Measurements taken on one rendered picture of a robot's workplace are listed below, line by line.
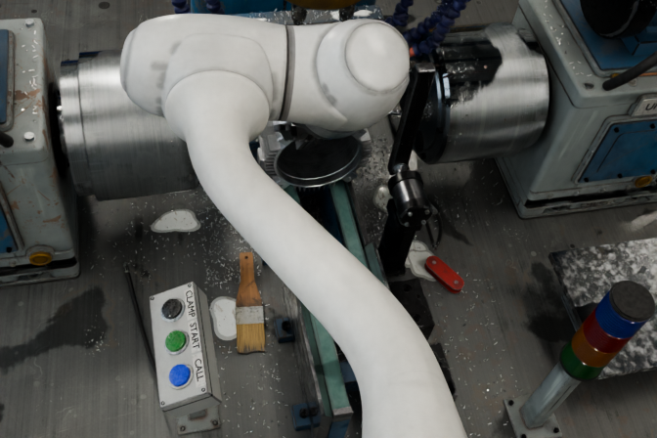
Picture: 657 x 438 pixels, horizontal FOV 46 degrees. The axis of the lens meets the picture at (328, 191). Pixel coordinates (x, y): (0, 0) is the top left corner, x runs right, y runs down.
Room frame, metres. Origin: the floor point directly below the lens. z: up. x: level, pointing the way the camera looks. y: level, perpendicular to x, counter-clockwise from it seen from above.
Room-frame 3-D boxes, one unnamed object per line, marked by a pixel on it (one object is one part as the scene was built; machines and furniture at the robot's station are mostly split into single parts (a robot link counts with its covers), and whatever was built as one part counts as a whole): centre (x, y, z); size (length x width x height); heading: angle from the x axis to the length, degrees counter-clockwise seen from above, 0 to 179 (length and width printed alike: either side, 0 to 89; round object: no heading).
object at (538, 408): (0.55, -0.41, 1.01); 0.08 x 0.08 x 0.42; 21
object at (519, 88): (1.07, -0.25, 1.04); 0.41 x 0.25 x 0.25; 111
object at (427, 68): (0.88, -0.11, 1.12); 0.04 x 0.03 x 0.26; 21
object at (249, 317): (0.68, 0.11, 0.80); 0.21 x 0.05 x 0.01; 14
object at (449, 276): (0.81, -0.24, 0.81); 0.09 x 0.03 x 0.02; 51
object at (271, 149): (0.95, 0.06, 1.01); 0.20 x 0.19 x 0.19; 20
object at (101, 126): (0.83, 0.39, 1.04); 0.37 x 0.25 x 0.25; 111
